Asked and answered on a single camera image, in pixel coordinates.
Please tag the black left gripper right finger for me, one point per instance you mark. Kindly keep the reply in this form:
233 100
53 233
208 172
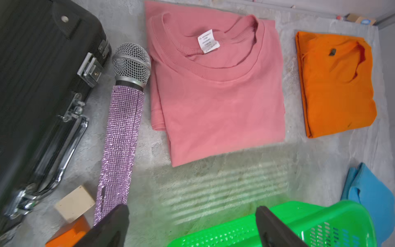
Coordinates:
273 232

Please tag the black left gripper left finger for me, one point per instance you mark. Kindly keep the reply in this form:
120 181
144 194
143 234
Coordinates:
111 231

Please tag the green plastic basket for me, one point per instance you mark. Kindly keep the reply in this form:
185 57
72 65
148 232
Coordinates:
344 224

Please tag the blue t-shirt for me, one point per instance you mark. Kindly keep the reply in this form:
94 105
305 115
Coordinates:
363 187

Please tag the pink t-shirt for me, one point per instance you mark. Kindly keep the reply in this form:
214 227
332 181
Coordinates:
216 81

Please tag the orange folded t-shirt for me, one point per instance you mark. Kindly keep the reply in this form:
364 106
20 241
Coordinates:
335 73

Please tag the orange curved wooden block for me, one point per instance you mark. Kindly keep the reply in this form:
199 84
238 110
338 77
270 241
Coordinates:
70 234

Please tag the small wooden cube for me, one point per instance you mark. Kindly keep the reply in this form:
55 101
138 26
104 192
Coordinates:
75 204

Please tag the black ribbed hard case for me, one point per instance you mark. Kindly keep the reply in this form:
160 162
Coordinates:
52 55

